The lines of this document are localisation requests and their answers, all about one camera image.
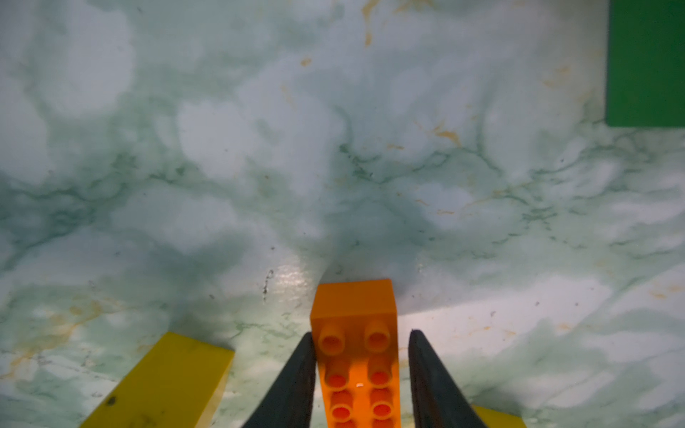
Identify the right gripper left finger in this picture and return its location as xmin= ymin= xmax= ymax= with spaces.
xmin=243 ymin=333 xmax=317 ymax=428

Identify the green square lego brick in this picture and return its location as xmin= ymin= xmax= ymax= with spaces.
xmin=606 ymin=0 xmax=684 ymax=128

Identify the orange long lego brick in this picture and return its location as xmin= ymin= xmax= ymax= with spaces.
xmin=310 ymin=279 xmax=401 ymax=427

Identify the yellow lego brick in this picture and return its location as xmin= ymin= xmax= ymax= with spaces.
xmin=81 ymin=332 xmax=235 ymax=427
xmin=473 ymin=406 xmax=526 ymax=428

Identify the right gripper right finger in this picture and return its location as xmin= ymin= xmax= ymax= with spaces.
xmin=408 ymin=330 xmax=486 ymax=428

